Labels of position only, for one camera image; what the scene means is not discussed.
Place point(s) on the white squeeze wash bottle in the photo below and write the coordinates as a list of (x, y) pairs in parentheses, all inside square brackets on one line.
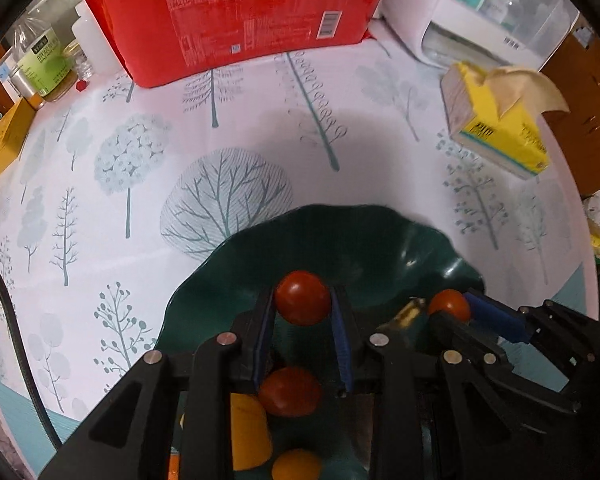
[(94, 43)]

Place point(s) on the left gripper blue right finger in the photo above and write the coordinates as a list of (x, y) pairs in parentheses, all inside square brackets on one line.
[(380, 365)]

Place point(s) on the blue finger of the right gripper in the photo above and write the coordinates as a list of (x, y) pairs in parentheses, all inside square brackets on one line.
[(447, 342), (502, 320)]

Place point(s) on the yellow tissue pack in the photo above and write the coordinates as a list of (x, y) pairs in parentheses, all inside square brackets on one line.
[(496, 114)]

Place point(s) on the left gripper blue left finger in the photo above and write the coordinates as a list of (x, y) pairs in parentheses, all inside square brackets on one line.
[(229, 362)]

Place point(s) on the overripe dark banana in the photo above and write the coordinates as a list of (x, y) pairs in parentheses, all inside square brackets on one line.
[(411, 314)]

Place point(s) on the small glass jar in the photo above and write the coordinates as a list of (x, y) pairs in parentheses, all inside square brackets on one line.
[(78, 60)]

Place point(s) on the small yellow orange kumquat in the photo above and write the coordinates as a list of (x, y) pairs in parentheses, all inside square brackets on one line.
[(297, 465)]

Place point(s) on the dark green scalloped plate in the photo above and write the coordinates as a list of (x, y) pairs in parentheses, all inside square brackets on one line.
[(379, 258)]

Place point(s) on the large yellow orange with sticker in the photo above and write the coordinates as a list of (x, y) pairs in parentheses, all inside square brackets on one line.
[(252, 444)]

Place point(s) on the red paper cup package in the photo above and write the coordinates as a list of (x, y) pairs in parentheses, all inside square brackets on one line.
[(161, 41)]

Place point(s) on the yellow flat box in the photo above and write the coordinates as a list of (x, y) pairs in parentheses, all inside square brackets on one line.
[(14, 128)]

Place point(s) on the clear bottle green label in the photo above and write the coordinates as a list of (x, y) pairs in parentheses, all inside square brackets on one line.
[(38, 53)]

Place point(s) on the cherry tomato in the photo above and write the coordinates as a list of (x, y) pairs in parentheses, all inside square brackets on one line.
[(451, 302), (290, 392), (302, 299)]

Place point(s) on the white cosmetics storage box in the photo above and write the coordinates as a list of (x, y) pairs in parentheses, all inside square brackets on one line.
[(488, 33)]

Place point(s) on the patterned tablecloth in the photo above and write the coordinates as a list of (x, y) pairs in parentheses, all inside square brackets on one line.
[(343, 154)]

